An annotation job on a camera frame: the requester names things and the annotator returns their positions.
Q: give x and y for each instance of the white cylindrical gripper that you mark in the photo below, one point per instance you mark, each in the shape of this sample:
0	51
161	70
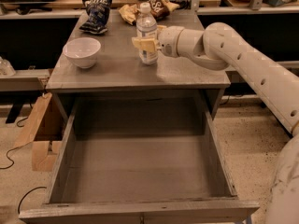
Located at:
168	42

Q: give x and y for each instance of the clear plastic water bottle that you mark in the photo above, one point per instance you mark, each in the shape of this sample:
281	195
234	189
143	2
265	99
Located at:
146	27

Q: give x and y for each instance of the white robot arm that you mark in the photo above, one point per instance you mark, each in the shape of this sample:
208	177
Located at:
220	46

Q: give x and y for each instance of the open grey top drawer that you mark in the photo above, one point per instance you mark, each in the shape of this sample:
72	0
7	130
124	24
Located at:
131	159

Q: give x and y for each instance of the brown yellow chip bag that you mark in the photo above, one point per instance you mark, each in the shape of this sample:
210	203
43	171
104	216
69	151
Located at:
158	8

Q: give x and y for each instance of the grey wooden cabinet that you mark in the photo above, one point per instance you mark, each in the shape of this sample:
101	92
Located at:
119	68

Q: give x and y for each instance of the blue chip bag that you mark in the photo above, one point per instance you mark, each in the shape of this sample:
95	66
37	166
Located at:
98	13

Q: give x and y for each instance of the white ceramic bowl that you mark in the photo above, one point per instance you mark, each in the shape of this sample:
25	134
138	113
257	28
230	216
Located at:
82	52

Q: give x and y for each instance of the cardboard box pieces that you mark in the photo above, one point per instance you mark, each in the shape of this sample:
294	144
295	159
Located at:
44	131

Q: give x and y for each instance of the clear plastic container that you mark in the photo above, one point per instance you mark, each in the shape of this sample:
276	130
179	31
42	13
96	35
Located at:
6	69

